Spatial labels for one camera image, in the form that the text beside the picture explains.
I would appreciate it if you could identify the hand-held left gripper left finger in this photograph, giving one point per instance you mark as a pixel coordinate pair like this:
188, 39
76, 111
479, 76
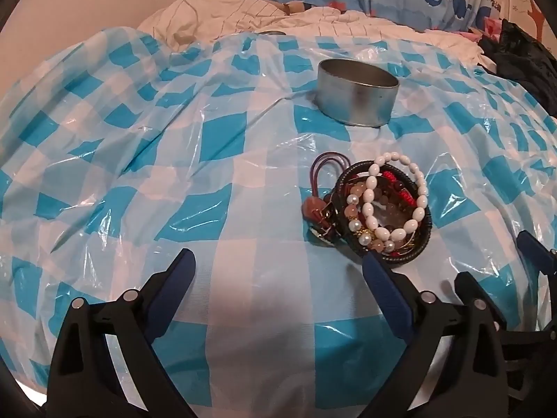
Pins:
180, 270

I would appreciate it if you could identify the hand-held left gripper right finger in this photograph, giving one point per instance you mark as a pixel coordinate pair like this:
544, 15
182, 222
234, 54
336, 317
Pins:
383, 287

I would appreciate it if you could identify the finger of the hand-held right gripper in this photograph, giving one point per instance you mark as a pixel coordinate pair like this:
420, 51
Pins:
463, 285
537, 254

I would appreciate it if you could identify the black bangle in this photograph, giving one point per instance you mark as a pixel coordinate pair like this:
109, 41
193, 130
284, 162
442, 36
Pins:
394, 260

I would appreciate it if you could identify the round metal tin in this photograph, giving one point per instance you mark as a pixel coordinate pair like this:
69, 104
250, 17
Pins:
357, 100

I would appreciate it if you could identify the blue checked plastic sheet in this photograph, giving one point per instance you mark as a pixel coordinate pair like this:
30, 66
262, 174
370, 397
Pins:
130, 183

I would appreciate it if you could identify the black clothes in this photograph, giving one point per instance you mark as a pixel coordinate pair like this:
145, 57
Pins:
522, 65

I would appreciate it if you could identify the pink cloth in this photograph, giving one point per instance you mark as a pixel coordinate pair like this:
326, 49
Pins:
485, 28

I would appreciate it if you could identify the metal tin lid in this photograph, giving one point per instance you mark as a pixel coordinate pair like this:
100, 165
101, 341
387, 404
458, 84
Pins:
272, 33

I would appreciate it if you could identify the white quilt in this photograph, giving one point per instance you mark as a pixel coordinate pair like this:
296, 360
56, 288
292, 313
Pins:
226, 13

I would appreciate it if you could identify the small brown object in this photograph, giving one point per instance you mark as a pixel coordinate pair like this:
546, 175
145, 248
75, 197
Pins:
296, 8

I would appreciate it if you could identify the tree wall sticker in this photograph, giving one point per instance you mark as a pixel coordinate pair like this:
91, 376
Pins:
536, 17

